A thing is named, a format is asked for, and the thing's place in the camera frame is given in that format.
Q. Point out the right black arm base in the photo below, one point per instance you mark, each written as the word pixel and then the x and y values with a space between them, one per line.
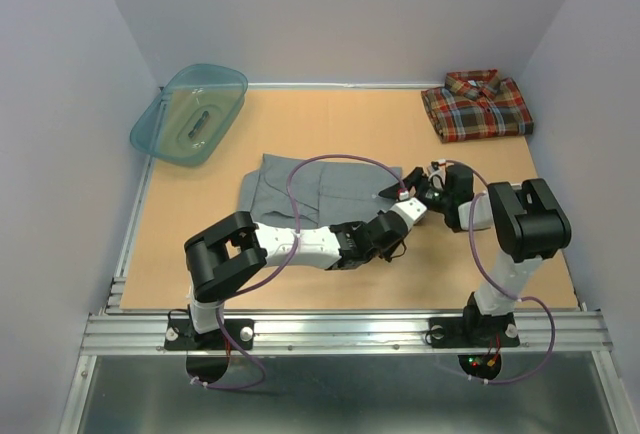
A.
pixel 472 329

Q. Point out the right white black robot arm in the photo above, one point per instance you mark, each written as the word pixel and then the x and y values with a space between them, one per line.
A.
pixel 527 219

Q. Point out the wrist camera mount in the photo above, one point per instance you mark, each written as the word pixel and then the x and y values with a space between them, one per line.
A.
pixel 410 210
pixel 436 174

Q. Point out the aluminium rail frame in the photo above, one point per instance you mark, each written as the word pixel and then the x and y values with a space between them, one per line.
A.
pixel 360 336

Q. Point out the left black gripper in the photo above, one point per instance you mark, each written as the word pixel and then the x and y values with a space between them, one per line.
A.
pixel 386 255

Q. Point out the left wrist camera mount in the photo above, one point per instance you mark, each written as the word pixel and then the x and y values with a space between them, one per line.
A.
pixel 410 210

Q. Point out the folded plaid flannel shirt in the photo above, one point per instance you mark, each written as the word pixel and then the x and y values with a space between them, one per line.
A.
pixel 475 105

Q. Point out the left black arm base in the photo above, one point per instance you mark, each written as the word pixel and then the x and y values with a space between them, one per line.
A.
pixel 181 336

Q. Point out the teal transparent plastic bin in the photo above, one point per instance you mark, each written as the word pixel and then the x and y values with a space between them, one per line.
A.
pixel 191 115

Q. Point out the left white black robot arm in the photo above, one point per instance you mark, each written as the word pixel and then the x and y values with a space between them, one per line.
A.
pixel 224 257

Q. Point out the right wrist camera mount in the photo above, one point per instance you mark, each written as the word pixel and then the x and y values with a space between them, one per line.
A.
pixel 436 174

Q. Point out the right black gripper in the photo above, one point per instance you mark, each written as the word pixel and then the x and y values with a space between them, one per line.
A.
pixel 415 179

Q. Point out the grey long sleeve shirt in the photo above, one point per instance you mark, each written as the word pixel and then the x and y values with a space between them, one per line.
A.
pixel 326 193

